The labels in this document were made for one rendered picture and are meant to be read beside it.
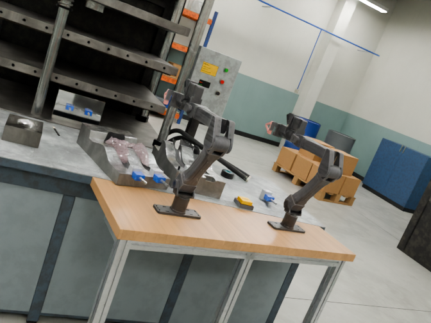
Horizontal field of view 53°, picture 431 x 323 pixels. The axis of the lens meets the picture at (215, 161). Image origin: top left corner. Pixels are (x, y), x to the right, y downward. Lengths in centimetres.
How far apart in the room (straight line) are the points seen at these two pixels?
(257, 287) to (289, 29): 794
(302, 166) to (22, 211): 553
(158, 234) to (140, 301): 80
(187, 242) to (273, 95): 849
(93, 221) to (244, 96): 786
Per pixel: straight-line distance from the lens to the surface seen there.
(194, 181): 172
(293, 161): 720
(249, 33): 948
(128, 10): 270
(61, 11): 260
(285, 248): 191
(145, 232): 154
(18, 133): 205
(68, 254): 212
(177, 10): 335
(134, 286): 226
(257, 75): 970
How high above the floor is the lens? 144
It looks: 13 degrees down
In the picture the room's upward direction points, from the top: 21 degrees clockwise
